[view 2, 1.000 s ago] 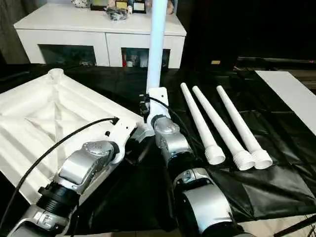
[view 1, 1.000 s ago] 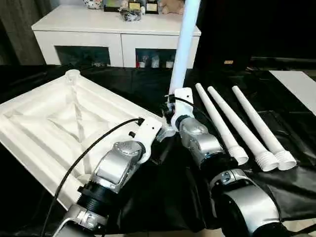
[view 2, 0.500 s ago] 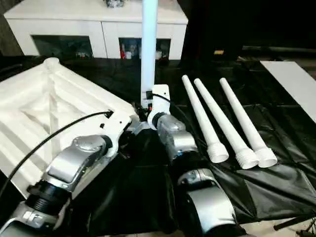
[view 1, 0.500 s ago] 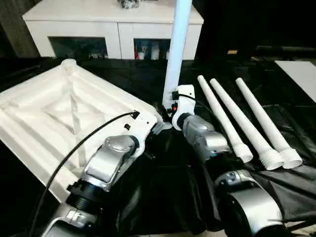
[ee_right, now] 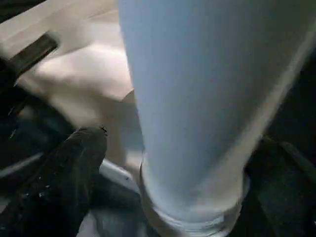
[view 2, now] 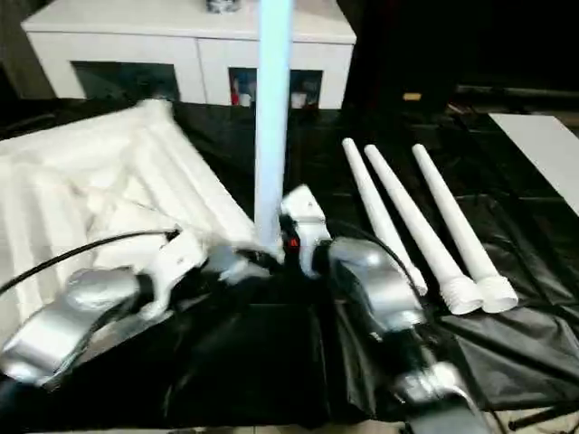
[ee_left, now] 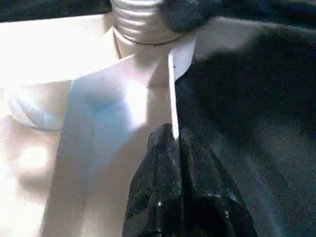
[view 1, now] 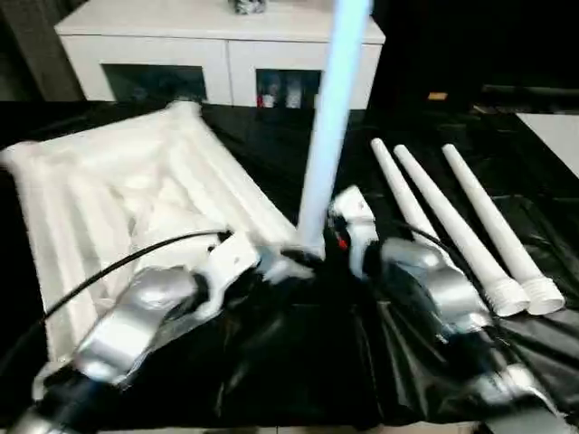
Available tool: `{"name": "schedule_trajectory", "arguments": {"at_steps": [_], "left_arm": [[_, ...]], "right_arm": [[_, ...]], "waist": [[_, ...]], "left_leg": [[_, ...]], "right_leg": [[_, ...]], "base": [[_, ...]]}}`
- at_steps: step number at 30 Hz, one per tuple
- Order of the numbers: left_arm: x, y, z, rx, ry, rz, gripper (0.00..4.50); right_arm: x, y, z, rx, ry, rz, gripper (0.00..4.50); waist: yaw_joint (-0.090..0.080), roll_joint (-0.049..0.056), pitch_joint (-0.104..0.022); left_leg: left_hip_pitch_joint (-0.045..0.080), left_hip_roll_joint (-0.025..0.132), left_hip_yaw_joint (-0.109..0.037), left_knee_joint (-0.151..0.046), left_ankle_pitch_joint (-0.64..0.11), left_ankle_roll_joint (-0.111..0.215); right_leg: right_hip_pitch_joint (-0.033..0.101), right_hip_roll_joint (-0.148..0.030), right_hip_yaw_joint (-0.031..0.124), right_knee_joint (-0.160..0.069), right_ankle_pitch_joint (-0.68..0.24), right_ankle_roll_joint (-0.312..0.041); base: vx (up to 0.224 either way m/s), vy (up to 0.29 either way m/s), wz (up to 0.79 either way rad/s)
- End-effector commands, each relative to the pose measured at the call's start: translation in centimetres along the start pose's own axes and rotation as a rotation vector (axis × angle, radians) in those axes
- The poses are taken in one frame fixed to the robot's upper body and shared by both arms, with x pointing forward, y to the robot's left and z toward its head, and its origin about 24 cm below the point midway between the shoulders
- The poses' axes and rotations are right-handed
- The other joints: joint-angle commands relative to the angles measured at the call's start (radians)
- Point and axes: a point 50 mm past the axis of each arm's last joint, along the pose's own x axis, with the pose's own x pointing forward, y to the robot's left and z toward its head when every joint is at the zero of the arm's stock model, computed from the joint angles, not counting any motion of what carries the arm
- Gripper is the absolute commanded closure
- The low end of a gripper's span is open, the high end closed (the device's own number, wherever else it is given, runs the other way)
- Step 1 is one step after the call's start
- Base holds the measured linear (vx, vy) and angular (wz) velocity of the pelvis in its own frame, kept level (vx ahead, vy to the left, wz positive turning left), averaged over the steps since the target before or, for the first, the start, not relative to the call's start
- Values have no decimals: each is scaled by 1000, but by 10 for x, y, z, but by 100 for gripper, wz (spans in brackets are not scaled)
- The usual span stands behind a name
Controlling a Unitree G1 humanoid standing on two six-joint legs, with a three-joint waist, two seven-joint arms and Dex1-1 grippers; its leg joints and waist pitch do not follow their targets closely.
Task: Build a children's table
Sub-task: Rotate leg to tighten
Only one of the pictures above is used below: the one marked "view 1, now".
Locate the white plastic table leg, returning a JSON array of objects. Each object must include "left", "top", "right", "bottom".
[
  {"left": 295, "top": 0, "right": 374, "bottom": 260},
  {"left": 393, "top": 144, "right": 531, "bottom": 318},
  {"left": 441, "top": 144, "right": 565, "bottom": 316},
  {"left": 371, "top": 137, "right": 458, "bottom": 268}
]

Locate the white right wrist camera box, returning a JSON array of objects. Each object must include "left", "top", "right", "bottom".
[{"left": 327, "top": 184, "right": 383, "bottom": 278}]

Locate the white plastic table top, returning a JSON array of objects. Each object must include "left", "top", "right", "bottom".
[{"left": 0, "top": 101, "right": 316, "bottom": 364}]

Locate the white cabinet with glass doors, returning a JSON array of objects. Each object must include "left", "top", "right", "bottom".
[{"left": 54, "top": 0, "right": 386, "bottom": 110}]

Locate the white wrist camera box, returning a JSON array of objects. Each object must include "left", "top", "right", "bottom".
[
  {"left": 193, "top": 230, "right": 265, "bottom": 319},
  {"left": 327, "top": 184, "right": 383, "bottom": 278}
]

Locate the white side table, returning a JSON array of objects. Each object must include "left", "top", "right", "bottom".
[{"left": 516, "top": 112, "right": 579, "bottom": 178}]

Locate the black work mat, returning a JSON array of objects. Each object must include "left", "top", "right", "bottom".
[{"left": 0, "top": 99, "right": 579, "bottom": 430}]

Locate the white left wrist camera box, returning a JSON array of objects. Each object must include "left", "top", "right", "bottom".
[{"left": 193, "top": 230, "right": 265, "bottom": 319}]

